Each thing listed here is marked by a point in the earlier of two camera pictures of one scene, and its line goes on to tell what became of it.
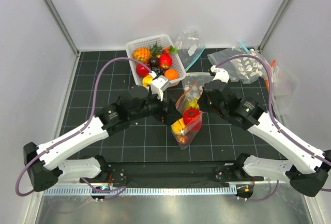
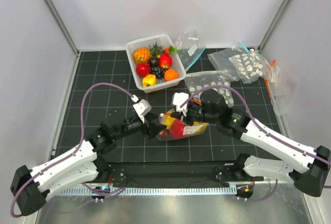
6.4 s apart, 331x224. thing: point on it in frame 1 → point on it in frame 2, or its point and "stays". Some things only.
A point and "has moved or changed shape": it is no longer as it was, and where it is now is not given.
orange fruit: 171,74 stays
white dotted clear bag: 193,83 stays
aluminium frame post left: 47,0 stays
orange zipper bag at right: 284,89 stays
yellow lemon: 177,126 has moved or changed shape
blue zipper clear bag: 190,46 stays
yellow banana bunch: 194,104 has moved or changed shape
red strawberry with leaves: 170,49 stays
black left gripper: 169,116 → 153,128
